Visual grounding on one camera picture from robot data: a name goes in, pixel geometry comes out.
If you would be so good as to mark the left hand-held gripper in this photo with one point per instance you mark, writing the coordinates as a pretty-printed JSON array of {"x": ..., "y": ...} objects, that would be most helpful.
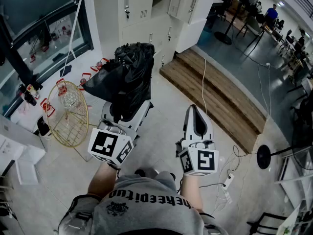
[{"x": 102, "y": 143}]

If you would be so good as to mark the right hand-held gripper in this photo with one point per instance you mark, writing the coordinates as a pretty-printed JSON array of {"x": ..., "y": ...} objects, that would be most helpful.
[{"x": 206, "y": 160}]

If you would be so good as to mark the black garment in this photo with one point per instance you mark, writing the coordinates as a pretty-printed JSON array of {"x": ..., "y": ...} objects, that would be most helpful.
[{"x": 132, "y": 77}]

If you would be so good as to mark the grey metal locker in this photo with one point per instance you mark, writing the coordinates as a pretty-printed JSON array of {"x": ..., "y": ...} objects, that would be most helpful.
[{"x": 137, "y": 30}]

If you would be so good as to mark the person's left forearm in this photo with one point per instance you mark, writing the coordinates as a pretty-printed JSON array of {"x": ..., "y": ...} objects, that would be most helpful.
[{"x": 102, "y": 180}]

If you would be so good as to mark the person's right forearm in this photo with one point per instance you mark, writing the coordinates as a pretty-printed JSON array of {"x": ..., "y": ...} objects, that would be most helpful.
[{"x": 192, "y": 192}]

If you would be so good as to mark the wooden steps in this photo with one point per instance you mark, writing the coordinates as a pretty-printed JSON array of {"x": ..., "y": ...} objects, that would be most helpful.
[{"x": 220, "y": 94}]

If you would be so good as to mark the white power strip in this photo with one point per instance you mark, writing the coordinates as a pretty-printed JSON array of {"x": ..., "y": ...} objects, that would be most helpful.
[{"x": 228, "y": 181}]

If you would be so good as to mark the person's black shoe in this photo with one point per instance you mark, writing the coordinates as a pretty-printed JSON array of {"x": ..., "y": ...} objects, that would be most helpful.
[{"x": 140, "y": 172}]

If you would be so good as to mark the black round-base floor fan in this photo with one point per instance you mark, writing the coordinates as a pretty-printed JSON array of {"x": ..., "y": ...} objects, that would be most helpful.
[{"x": 263, "y": 157}]

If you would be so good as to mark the white appliance with black face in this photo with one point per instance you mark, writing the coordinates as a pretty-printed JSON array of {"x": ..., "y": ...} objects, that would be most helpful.
[{"x": 44, "y": 130}]

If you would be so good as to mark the yellow red bottle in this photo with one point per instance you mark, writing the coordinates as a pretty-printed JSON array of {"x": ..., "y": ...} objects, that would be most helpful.
[{"x": 33, "y": 89}]

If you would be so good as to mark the black standing fan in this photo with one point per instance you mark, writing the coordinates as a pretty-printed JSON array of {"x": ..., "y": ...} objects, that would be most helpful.
[{"x": 223, "y": 37}]

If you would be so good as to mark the person's grey printed shirt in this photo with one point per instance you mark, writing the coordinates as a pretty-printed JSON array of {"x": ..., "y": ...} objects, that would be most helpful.
[{"x": 146, "y": 212}]

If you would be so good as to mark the dark bottle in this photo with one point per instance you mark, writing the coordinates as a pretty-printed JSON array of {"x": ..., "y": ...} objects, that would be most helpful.
[{"x": 29, "y": 97}]

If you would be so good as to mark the large white box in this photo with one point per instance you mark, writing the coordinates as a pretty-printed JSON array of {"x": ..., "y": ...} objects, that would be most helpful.
[{"x": 17, "y": 141}]

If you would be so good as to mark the small white box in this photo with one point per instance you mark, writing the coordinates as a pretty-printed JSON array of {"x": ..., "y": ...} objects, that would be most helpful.
[{"x": 27, "y": 171}]

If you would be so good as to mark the dark-framed glass window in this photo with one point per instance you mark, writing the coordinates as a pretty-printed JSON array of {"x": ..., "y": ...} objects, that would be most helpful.
[{"x": 36, "y": 21}]

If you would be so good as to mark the black frame chair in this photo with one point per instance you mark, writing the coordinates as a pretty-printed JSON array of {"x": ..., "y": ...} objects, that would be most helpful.
[{"x": 253, "y": 27}]

